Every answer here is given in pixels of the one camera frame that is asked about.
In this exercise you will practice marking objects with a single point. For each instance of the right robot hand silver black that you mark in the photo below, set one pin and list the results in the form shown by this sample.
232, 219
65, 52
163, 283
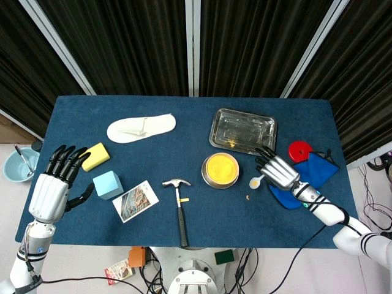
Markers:
280, 173

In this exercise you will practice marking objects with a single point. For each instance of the white partition frame post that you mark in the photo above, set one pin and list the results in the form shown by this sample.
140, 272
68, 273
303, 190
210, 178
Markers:
58, 46
193, 46
312, 49

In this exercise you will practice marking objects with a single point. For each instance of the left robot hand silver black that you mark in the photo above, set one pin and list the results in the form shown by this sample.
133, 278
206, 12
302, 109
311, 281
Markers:
49, 196

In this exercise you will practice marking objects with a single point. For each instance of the yellow tag on hammer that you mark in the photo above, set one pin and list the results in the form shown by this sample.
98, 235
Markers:
185, 200

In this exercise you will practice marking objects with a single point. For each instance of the off-white ceramic bowl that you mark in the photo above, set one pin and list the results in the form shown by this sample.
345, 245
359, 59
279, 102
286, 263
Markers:
204, 174

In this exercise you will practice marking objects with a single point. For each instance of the postcard with building photo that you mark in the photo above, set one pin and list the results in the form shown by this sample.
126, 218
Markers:
134, 202

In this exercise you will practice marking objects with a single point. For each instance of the dark blue table cover cloth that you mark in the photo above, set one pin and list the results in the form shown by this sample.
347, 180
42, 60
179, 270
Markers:
214, 220

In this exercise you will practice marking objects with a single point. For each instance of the light blue basin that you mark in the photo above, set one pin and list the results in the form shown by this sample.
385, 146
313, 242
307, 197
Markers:
15, 170

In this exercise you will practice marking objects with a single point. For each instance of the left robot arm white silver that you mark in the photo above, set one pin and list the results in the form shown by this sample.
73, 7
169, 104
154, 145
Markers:
33, 242

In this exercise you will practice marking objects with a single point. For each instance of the blue cloth with black trim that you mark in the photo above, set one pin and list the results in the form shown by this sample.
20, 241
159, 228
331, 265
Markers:
318, 171

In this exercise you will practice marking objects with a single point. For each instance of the metal tray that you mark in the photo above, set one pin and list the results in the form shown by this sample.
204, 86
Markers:
245, 131

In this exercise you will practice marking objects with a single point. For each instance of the red round disc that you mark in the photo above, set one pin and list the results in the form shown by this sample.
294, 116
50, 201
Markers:
298, 151

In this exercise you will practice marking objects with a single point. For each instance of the light blue foam cube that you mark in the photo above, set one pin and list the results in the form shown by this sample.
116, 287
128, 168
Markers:
107, 183

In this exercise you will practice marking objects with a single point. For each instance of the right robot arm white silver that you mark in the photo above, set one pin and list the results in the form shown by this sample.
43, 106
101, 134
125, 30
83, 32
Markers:
330, 214

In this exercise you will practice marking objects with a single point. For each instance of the black pleated curtain panel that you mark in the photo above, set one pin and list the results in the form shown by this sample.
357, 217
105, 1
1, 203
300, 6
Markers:
254, 46
27, 76
122, 46
361, 76

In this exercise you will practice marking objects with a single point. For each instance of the white plastic spoon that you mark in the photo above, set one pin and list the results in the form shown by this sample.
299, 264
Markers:
254, 183

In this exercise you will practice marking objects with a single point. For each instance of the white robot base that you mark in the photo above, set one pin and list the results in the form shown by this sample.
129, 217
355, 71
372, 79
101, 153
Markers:
190, 275

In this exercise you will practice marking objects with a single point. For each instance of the yellow sponge green scouring pad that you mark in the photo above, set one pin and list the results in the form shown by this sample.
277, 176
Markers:
98, 156

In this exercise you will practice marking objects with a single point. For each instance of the orange box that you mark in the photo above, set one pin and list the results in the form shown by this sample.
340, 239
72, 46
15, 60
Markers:
136, 257

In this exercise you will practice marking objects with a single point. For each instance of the white disposable slipper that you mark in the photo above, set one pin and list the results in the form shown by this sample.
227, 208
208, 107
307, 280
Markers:
134, 128

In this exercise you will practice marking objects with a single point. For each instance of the printed snack packet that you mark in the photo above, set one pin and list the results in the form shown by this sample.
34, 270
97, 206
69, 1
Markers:
118, 272

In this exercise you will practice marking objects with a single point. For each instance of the dark green box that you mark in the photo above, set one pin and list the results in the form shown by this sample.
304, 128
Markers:
224, 257

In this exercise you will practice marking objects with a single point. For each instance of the metal saucer plate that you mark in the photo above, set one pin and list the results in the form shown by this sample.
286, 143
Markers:
220, 187

